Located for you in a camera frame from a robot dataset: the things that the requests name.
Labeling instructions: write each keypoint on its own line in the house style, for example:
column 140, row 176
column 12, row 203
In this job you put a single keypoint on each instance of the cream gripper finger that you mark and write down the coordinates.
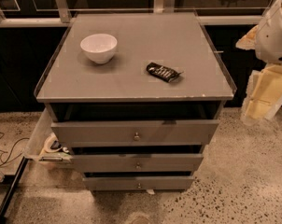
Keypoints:
column 264, row 94
column 248, row 40

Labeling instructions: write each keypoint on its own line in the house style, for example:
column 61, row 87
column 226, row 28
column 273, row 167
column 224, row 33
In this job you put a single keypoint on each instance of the grey top drawer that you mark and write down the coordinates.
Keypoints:
column 135, row 133

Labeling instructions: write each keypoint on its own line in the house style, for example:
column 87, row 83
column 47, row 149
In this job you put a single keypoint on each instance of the grey drawer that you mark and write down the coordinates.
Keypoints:
column 135, row 133
column 138, row 182
column 124, row 163

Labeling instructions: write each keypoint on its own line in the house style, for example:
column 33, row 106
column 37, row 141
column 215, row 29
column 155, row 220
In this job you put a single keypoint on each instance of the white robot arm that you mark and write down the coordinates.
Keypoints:
column 268, row 45

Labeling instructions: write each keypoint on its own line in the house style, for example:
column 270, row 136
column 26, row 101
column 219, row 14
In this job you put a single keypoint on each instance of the grey drawer cabinet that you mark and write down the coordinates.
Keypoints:
column 74, row 88

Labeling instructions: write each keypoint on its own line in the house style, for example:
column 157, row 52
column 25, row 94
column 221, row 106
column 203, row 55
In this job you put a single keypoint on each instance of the grey middle drawer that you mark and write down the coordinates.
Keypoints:
column 124, row 163

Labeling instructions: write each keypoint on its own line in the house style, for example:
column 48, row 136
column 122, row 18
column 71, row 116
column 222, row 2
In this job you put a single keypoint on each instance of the grey bottom drawer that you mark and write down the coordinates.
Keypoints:
column 138, row 182

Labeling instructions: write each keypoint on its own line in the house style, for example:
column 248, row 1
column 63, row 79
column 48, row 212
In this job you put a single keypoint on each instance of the black snack wrapper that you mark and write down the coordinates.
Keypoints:
column 162, row 72

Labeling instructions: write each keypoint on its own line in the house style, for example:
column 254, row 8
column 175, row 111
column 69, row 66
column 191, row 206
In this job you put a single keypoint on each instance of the white ceramic bowl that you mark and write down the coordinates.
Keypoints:
column 99, row 48

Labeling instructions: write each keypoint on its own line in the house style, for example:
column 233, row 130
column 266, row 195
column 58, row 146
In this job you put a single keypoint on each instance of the white tape roll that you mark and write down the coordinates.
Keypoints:
column 52, row 144

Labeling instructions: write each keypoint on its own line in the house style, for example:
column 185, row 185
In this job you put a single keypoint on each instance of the clear plastic bin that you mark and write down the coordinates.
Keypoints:
column 35, row 151

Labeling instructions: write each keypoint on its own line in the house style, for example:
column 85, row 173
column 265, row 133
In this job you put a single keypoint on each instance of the metal railing frame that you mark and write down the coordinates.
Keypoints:
column 59, row 13

